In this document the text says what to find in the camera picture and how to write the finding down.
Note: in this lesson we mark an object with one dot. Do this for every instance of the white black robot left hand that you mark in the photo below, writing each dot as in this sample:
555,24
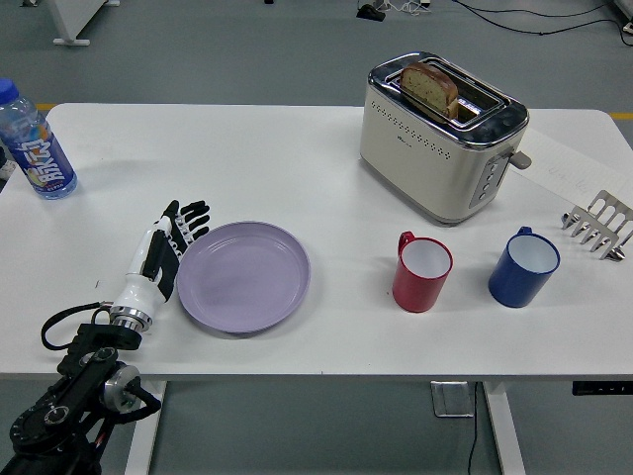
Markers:
143,292

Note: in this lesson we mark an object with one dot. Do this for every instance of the purple round plate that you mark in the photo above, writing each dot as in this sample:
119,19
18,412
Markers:
244,277

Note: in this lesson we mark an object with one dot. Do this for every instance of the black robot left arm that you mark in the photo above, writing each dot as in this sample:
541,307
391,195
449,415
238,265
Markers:
89,346

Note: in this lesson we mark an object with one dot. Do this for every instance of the white table leg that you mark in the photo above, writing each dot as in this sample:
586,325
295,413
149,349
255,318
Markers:
146,430
502,430

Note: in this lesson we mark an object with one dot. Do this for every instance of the blue drink bottle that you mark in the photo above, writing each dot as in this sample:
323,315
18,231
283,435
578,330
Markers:
42,158

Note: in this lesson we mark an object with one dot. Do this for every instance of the red enamel mug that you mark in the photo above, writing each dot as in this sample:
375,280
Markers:
418,292

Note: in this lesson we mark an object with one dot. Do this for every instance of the cream silver toaster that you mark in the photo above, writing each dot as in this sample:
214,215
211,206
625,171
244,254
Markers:
420,158

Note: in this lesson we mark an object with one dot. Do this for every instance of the silver box under table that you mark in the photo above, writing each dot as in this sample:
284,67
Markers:
452,398

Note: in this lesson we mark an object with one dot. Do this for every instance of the brown bread slice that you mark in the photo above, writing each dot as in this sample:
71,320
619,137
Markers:
425,86

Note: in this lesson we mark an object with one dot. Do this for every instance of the black device on floor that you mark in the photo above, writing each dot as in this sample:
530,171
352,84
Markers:
371,12

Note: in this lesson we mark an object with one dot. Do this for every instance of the blue enamel mug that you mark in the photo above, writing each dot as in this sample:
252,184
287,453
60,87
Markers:
514,287

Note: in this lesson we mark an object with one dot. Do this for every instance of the white paper sheet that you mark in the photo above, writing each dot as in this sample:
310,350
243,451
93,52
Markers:
559,165

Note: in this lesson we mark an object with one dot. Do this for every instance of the silver metal toast rack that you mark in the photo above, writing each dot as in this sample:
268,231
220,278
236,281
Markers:
601,232

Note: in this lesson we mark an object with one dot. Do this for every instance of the black table control panel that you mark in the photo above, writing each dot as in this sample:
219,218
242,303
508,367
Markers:
601,388

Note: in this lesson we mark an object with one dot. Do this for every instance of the white background table frame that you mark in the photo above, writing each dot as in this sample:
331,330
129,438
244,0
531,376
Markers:
74,20

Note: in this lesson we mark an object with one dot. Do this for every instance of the white equipment at wall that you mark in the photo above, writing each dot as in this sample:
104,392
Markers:
624,10

